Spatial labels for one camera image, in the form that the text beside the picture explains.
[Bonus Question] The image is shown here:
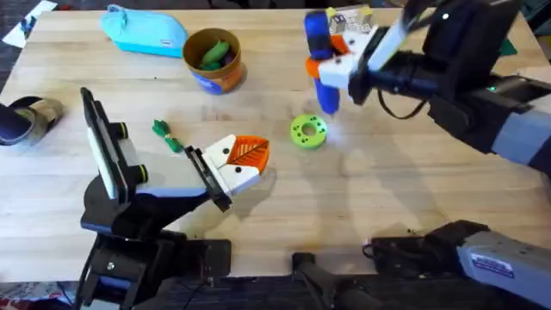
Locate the blue electric screwdriver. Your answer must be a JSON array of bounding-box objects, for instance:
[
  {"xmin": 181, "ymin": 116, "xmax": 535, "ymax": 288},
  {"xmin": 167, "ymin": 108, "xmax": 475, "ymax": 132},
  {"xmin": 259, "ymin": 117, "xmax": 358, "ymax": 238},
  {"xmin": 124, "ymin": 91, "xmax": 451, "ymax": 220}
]
[{"xmin": 303, "ymin": 9, "xmax": 342, "ymax": 115}]

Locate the green vegetable toy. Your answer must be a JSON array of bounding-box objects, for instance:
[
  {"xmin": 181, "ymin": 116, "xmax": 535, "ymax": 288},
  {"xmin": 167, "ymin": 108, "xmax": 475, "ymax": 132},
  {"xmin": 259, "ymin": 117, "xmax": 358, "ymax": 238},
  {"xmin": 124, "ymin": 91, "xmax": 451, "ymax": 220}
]
[{"xmin": 152, "ymin": 119, "xmax": 185, "ymax": 154}]

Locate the white box with small parts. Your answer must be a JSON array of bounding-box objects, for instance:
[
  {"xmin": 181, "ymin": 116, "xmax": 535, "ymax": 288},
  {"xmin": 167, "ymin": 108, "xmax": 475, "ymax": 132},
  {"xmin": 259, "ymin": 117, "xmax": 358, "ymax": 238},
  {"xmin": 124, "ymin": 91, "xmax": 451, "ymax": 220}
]
[{"xmin": 325, "ymin": 4, "xmax": 375, "ymax": 36}]

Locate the orange tub with toys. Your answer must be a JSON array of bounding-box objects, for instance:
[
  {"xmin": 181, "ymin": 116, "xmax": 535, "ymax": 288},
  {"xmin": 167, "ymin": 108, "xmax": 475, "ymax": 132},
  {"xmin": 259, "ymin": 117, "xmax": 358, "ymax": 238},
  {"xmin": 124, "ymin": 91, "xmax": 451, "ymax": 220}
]
[{"xmin": 182, "ymin": 28, "xmax": 246, "ymax": 96}]

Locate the green disc with holes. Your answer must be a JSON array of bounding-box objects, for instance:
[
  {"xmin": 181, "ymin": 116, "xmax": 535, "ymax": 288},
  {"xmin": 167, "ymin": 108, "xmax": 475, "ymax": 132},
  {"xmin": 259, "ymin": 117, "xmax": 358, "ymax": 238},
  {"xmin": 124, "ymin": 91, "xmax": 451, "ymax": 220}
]
[{"xmin": 289, "ymin": 113, "xmax": 328, "ymax": 151}]

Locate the black right wrist plate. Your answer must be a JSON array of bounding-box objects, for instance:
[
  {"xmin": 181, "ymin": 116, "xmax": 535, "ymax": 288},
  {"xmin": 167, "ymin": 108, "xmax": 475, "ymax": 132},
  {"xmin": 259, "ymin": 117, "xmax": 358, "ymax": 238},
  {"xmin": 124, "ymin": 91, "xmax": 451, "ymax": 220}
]
[{"xmin": 424, "ymin": 0, "xmax": 522, "ymax": 98}]

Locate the green board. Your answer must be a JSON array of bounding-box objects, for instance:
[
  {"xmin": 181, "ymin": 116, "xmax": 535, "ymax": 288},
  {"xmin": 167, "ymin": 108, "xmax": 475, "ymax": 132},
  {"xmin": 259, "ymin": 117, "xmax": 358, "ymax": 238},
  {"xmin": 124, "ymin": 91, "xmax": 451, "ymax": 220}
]
[{"xmin": 499, "ymin": 37, "xmax": 519, "ymax": 58}]

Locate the light blue zip bag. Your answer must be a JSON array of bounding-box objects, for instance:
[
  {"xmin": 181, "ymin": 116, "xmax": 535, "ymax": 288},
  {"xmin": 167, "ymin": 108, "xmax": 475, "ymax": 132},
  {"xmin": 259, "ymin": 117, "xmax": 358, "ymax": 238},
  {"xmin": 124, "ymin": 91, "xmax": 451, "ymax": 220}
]
[{"xmin": 100, "ymin": 3, "xmax": 189, "ymax": 59}]

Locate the white paper sheet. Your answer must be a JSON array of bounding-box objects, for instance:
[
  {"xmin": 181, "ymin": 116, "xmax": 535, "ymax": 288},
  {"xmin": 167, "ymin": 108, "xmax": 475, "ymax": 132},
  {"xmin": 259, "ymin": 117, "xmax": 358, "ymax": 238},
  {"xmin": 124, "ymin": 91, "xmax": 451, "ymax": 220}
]
[{"xmin": 2, "ymin": 0, "xmax": 59, "ymax": 49}]

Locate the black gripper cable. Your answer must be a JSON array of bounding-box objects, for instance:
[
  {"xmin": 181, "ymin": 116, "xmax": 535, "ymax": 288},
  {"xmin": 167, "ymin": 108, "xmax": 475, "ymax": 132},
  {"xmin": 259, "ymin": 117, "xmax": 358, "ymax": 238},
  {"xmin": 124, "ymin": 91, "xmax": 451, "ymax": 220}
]
[{"xmin": 376, "ymin": 87, "xmax": 428, "ymax": 121}]

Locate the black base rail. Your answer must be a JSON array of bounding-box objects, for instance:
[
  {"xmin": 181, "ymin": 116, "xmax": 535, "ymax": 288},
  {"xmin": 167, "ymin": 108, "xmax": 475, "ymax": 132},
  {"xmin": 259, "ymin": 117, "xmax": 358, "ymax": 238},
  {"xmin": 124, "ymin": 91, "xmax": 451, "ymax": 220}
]
[{"xmin": 145, "ymin": 251, "xmax": 436, "ymax": 310}]

